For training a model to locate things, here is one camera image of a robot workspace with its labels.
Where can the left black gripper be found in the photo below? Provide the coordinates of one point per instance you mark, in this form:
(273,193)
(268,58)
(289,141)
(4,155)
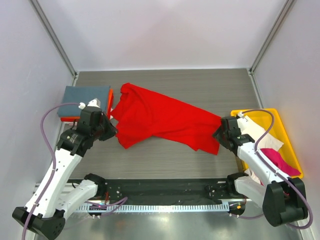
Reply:
(106,128)

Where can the left aluminium frame post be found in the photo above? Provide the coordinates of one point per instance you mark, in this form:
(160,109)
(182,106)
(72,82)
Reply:
(52,35)

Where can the red t shirt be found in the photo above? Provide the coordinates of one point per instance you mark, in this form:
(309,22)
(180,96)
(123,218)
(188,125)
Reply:
(143,113)

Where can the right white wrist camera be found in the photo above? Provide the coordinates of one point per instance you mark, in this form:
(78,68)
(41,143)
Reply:
(242,122)

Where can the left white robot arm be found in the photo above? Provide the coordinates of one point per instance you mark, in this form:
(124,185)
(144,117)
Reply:
(47,211)

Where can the folded orange t shirt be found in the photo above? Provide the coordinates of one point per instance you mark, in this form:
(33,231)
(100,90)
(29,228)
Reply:
(110,100)

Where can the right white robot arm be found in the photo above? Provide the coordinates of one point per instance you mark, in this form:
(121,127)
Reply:
(281,197)

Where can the aluminium frame post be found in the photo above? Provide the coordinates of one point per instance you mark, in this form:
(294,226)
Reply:
(280,19)
(52,35)

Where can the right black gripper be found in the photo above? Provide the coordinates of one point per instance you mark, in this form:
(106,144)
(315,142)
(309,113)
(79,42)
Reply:
(222,136)

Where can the right aluminium frame post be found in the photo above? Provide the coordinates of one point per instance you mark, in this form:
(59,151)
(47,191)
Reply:
(280,19)

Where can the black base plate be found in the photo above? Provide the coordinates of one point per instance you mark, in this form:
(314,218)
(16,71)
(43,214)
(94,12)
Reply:
(190,192)

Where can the yellow plastic bin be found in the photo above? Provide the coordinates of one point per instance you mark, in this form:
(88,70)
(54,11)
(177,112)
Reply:
(278,131)

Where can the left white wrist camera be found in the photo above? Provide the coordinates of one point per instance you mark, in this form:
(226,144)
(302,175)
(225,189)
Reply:
(93,103)

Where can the folded grey t shirt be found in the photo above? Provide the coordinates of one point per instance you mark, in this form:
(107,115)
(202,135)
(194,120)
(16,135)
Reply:
(77,98)

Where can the magenta t shirt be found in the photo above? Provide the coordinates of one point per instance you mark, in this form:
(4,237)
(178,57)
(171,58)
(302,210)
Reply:
(276,158)

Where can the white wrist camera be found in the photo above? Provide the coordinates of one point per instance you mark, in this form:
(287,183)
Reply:
(93,103)
(242,122)

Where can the slotted cable duct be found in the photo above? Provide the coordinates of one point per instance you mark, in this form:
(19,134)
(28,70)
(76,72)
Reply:
(86,208)

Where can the white t shirt in bin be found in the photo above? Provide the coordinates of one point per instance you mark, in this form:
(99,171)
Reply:
(262,135)

